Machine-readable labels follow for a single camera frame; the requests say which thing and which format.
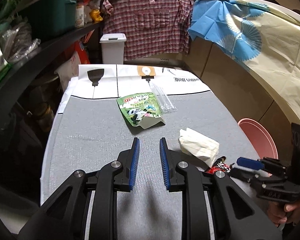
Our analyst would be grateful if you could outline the red plaid shirt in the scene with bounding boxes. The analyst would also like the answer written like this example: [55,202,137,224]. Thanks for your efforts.
[102,0,194,61]

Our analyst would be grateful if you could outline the green storage box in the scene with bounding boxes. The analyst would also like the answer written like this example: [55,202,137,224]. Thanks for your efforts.
[22,0,80,42]

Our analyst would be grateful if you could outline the yellow toy figure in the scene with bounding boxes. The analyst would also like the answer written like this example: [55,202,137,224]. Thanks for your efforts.
[89,9,103,22]

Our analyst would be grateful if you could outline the person's right hand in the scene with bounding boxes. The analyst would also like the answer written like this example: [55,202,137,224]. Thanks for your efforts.
[267,197,300,228]

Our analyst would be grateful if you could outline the white tissue paper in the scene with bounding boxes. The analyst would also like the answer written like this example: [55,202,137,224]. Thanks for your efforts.
[178,127,220,167]

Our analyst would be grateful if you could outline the cream blue patterned cloth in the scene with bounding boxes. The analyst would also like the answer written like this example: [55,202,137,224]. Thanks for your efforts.
[187,0,300,130]

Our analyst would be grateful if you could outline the red snack wrapper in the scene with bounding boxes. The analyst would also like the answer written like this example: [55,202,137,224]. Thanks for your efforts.
[205,156,237,175]

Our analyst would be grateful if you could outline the red white bag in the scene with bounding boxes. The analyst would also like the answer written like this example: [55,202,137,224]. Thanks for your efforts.
[59,41,90,90]

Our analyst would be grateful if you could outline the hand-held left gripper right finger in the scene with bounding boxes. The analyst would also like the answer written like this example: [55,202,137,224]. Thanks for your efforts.
[159,137,283,240]

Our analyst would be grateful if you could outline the black shelf unit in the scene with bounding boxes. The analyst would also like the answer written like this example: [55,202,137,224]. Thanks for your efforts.
[0,0,106,155]

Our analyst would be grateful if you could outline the clear plastic packaging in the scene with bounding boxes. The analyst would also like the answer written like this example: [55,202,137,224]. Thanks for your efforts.
[149,84,177,114]

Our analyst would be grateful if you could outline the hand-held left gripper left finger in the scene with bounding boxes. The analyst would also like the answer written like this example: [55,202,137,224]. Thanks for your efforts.
[17,137,140,240]

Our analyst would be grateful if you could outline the white lidded trash bin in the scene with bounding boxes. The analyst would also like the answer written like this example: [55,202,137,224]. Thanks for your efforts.
[99,33,127,65]

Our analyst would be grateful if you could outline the brown wooden counter cabinet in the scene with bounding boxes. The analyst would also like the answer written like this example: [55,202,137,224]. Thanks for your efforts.
[200,42,290,160]

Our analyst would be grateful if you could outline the green snack pouch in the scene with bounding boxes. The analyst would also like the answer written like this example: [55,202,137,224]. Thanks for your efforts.
[116,92,166,130]

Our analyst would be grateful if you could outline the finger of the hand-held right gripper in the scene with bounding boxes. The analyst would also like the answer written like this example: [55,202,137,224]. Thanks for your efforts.
[231,167,256,182]
[236,157,265,171]

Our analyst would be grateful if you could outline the clear plastic bags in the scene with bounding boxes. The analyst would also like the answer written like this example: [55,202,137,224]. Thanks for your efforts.
[0,21,42,63]

